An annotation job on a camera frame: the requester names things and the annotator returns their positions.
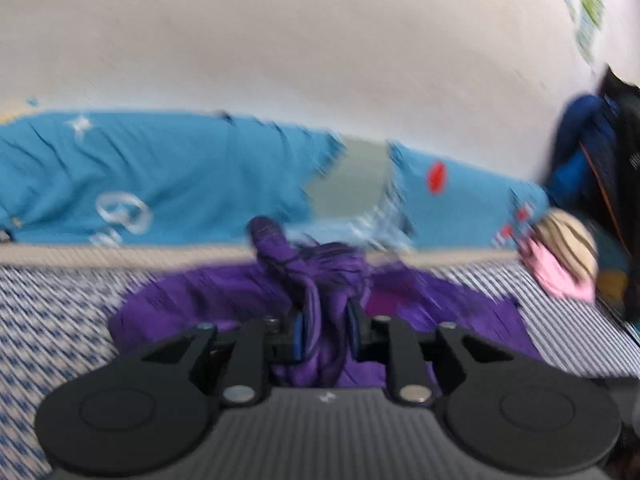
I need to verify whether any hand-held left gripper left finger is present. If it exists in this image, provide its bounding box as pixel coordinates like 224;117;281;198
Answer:
141;311;307;407

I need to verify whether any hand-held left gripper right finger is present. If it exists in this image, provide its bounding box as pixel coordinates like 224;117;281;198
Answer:
345;304;514;406

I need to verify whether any purple floral garment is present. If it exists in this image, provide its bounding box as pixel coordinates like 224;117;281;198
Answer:
107;216;546;388

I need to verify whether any blue cartoon print bedcover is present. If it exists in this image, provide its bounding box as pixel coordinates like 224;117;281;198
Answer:
0;110;631;273

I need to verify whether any pink garment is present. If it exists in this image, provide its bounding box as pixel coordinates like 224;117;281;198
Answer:
520;237;598;304

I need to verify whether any beige striped knit garment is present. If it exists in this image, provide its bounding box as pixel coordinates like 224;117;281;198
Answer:
531;210;600;282

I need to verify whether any houndstooth bed cover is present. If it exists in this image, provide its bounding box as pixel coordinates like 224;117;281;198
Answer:
0;245;640;480

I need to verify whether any blue jacket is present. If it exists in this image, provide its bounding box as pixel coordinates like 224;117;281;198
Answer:
544;92;632;222

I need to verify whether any black quilted jacket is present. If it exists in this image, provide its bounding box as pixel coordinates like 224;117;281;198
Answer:
585;62;640;322

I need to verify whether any group of wall stickers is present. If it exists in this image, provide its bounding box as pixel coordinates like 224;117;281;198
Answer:
542;0;627;64

